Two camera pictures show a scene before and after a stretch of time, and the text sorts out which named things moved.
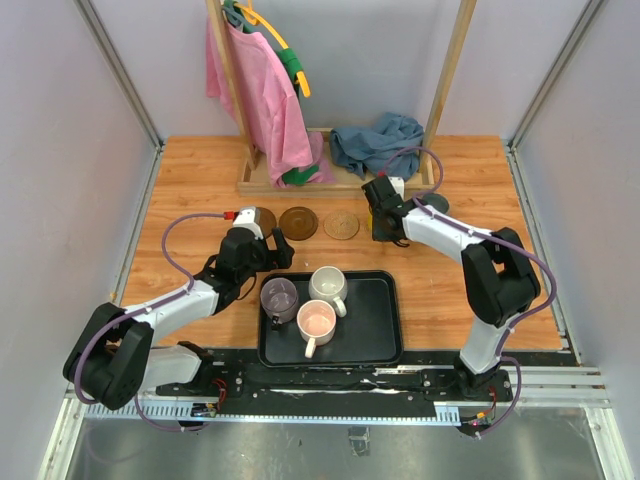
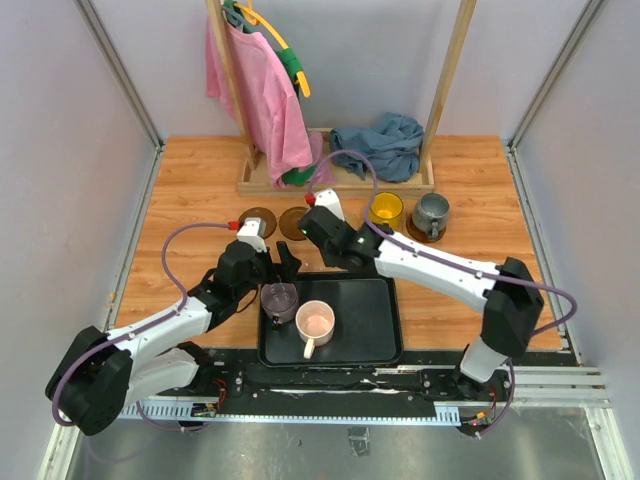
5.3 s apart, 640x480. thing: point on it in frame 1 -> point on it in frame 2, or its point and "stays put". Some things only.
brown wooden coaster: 298,223 stays put
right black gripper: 379,235 -> 326,257
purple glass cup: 279,300 stays put
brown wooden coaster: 266,220 stays put
